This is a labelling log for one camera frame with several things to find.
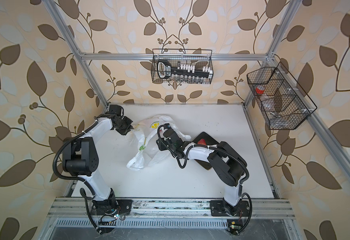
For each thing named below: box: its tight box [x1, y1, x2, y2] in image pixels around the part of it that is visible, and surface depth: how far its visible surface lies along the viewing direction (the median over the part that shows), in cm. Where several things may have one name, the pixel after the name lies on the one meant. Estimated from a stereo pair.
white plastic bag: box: [126, 114, 192, 171], surface depth 84 cm
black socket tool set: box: [157, 59, 214, 81], surface depth 86 cm
